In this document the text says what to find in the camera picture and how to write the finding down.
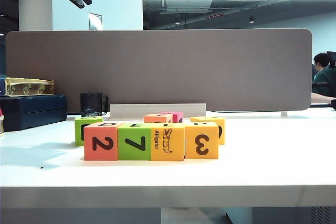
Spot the orange block number 2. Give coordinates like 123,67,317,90
83,121,125,161

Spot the green block number 7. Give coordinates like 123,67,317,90
117,122,158,161

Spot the yellow block with alligator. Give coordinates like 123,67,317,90
150,122,188,162

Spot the yellow block number 3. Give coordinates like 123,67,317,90
184,121,220,159

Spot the orange block letter F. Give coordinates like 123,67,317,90
143,113,174,124

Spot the gold cream box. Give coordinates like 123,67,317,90
0,77,55,97

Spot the black mug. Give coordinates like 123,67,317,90
80,92,109,118

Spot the dark blue case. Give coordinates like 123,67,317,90
0,94,68,132

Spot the brown-grey desk divider panel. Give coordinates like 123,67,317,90
5,28,313,112

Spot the plain green foam block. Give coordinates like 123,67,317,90
74,115,103,147

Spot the pink foam block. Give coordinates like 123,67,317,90
162,111,184,124

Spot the yellow foam number block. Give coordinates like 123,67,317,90
190,115,226,145

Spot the person in dark green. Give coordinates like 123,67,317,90
312,52,336,104

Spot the grey vent grille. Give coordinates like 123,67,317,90
310,206,332,224

